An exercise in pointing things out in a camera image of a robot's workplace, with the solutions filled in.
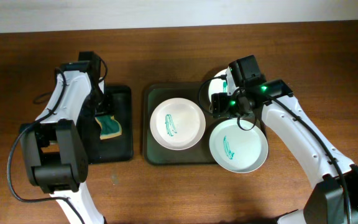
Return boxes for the small black tray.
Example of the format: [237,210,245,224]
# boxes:
[77,85,134,164]

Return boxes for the large dark serving tray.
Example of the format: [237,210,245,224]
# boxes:
[142,82,267,166]

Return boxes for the white plate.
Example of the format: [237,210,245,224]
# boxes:
[209,119,269,173]
[149,98,206,151]
[208,69,227,103]

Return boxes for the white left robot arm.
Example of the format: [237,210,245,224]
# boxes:
[19,52,106,223]

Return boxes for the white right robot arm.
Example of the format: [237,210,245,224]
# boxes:
[211,55,358,223]

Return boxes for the green yellow sponge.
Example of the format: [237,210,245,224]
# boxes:
[95,115,122,140]

